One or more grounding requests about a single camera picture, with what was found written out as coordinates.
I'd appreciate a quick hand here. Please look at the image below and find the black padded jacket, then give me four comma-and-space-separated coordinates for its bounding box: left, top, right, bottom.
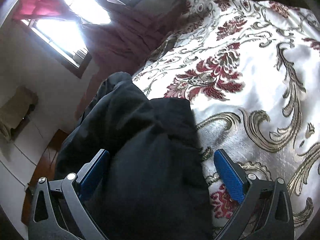
55, 72, 212, 239

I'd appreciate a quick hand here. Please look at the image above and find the brown wooden headboard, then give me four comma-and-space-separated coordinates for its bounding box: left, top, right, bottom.
21, 129, 68, 226

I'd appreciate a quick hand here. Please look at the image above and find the floral white red bedspread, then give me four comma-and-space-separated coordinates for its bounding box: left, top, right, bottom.
133, 0, 319, 239

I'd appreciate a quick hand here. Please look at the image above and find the mauve knotted curtain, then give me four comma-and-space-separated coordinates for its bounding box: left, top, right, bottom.
80, 0, 186, 79

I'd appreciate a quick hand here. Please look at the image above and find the pink red curtain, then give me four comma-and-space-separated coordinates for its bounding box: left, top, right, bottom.
12, 0, 80, 22

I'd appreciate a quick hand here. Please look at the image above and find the covered wall air conditioner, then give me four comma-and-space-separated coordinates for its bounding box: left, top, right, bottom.
1, 86, 38, 141

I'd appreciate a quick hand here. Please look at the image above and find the window with dark frame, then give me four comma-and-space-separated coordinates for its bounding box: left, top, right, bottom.
15, 0, 156, 79

